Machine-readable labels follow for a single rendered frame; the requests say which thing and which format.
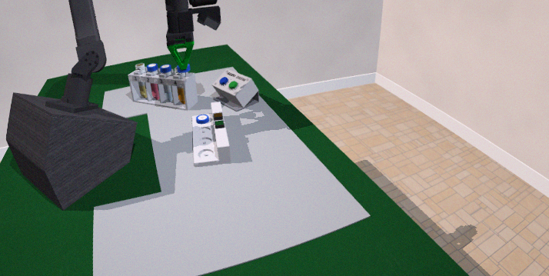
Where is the white four-tube rack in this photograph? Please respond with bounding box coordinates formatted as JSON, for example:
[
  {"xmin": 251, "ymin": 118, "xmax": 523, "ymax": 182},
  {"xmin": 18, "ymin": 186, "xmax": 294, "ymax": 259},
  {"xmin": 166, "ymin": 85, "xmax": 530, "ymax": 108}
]
[{"xmin": 128, "ymin": 67, "xmax": 198, "ymax": 111}]

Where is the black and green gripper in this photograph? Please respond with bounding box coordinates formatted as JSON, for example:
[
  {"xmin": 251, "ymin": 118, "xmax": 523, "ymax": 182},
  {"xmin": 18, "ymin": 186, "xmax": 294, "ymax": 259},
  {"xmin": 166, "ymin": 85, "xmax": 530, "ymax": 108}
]
[{"xmin": 166, "ymin": 8, "xmax": 194, "ymax": 70}]

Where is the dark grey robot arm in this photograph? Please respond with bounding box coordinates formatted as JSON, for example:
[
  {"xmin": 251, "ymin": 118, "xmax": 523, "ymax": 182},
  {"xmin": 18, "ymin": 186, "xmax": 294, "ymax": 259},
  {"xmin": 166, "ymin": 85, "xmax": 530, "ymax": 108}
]
[{"xmin": 45, "ymin": 0, "xmax": 221, "ymax": 113}]

